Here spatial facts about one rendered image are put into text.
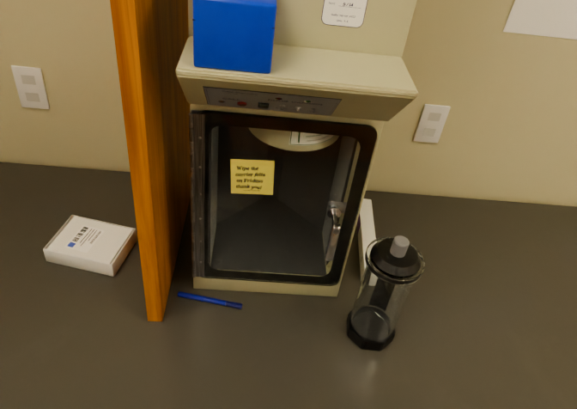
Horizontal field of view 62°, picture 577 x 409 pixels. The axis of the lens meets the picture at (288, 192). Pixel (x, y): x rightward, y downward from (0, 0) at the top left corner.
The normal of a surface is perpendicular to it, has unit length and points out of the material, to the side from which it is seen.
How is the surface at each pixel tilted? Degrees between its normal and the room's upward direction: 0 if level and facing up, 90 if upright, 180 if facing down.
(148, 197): 90
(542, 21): 90
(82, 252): 0
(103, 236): 0
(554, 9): 90
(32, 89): 90
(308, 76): 0
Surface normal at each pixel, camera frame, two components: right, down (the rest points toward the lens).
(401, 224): 0.11, -0.77
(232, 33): 0.01, 0.63
